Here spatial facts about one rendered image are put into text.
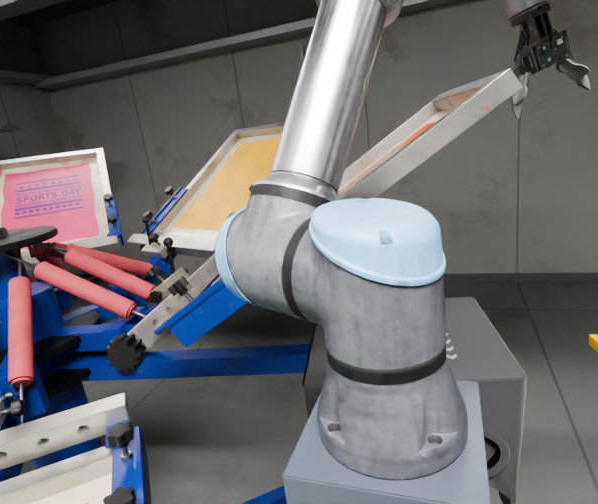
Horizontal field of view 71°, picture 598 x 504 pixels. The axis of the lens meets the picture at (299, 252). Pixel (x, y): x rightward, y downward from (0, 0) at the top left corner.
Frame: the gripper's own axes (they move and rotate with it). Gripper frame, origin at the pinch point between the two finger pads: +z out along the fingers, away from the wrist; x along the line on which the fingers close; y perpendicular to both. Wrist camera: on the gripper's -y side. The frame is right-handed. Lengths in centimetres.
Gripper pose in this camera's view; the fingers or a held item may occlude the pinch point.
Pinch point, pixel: (551, 105)
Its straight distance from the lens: 113.6
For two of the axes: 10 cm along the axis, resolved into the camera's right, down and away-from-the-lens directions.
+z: 4.1, 8.9, 2.1
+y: -1.3, 2.9, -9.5
